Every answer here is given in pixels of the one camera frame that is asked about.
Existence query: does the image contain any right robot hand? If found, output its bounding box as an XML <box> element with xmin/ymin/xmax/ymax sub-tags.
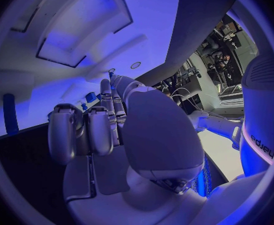
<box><xmin>47</xmin><ymin>74</ymin><xmax>210</xmax><ymax>225</ymax></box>

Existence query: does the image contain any person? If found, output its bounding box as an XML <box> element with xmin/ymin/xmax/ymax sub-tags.
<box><xmin>212</xmin><ymin>49</ymin><xmax>232</xmax><ymax>69</ymax></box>

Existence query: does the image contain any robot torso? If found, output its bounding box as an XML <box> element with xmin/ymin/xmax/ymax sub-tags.
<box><xmin>238</xmin><ymin>55</ymin><xmax>274</xmax><ymax>177</ymax></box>

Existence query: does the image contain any blue block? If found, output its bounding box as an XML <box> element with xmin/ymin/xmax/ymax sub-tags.
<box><xmin>85</xmin><ymin>92</ymin><xmax>98</xmax><ymax>104</ymax></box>

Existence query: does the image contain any white cable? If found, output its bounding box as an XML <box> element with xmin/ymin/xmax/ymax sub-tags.
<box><xmin>170</xmin><ymin>87</ymin><xmax>210</xmax><ymax>114</ymax></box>
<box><xmin>171</xmin><ymin>95</ymin><xmax>244</xmax><ymax>120</ymax></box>

